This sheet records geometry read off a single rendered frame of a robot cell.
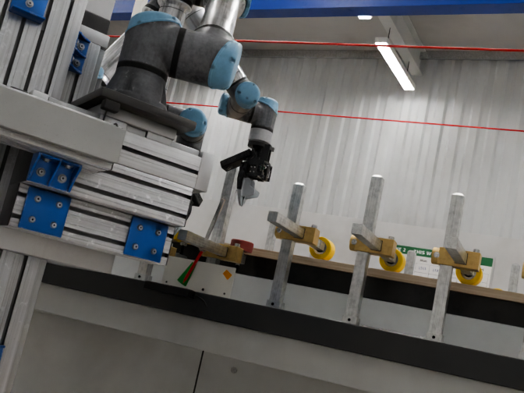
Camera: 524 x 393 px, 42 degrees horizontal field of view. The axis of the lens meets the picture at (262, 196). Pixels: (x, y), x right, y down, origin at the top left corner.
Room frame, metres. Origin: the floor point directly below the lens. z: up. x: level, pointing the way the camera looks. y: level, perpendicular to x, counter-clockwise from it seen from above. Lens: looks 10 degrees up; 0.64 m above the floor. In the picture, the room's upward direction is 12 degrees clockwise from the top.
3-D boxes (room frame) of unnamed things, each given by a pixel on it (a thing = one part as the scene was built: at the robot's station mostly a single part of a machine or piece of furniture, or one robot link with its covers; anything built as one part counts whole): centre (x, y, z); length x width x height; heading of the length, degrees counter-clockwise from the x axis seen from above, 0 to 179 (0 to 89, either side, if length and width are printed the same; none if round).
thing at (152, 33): (1.49, 0.32, 1.21); 0.13 x 0.12 x 0.14; 96
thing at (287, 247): (2.18, -0.11, 0.87); 0.04 x 0.04 x 0.48; 66
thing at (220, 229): (2.28, 0.11, 0.91); 0.04 x 0.04 x 0.48; 66
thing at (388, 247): (2.07, -0.36, 0.95); 0.14 x 0.06 x 0.05; 66
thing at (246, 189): (2.15, 0.05, 1.04); 0.06 x 0.03 x 0.09; 65
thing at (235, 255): (2.27, 0.09, 0.85); 0.14 x 0.06 x 0.05; 66
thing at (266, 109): (2.16, 0.05, 1.31); 0.09 x 0.08 x 0.11; 103
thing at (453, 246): (1.94, -0.60, 0.95); 0.50 x 0.04 x 0.04; 156
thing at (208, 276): (2.27, 0.15, 0.75); 0.26 x 0.01 x 0.10; 66
